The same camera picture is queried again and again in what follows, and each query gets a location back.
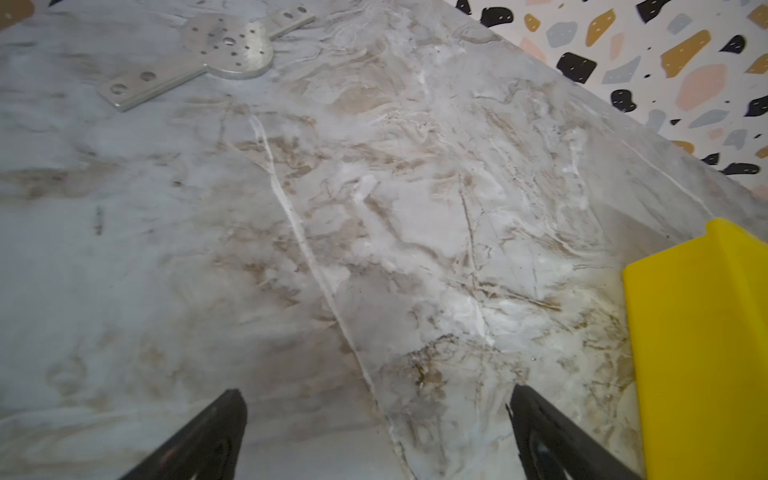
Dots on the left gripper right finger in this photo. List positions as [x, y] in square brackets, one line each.
[551, 446]

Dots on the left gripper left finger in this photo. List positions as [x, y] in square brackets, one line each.
[207, 447]

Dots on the yellow plastic bin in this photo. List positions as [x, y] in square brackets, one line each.
[697, 317]

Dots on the round metal mounting plate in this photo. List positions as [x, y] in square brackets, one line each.
[222, 45]

